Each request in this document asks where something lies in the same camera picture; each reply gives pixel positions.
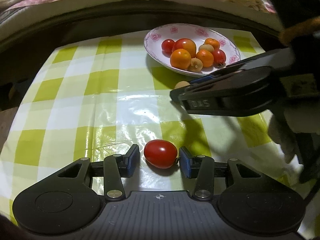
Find tan longan top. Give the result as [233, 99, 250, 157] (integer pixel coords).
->
[174, 81, 190, 89]

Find tan longan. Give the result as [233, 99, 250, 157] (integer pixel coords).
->
[174, 81, 190, 89]
[199, 44, 214, 53]
[188, 58, 203, 73]

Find large dimpled orange mandarin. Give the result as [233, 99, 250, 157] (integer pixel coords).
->
[196, 49, 214, 68]

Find smooth orange tomato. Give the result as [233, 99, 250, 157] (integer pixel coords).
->
[170, 49, 191, 70]

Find small orange mandarin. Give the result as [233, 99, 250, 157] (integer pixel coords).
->
[204, 38, 220, 50]

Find large red tomato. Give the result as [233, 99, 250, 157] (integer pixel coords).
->
[172, 38, 197, 58]

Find red cherry tomato with stem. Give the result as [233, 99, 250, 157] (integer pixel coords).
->
[144, 139, 178, 169]

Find small red cherry tomato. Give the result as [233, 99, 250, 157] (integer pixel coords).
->
[161, 39, 175, 54]

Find gloved right hand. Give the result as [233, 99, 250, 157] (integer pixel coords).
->
[268, 105, 319, 184]

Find white plate pink flowers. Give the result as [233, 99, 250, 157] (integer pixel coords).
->
[144, 23, 241, 77]

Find green white checkered tablecloth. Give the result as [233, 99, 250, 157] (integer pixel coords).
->
[1, 31, 312, 217]

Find grey mattress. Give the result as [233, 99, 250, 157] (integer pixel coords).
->
[1, 0, 282, 41]

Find dark bed frame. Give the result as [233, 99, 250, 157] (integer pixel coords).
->
[1, 9, 282, 59]

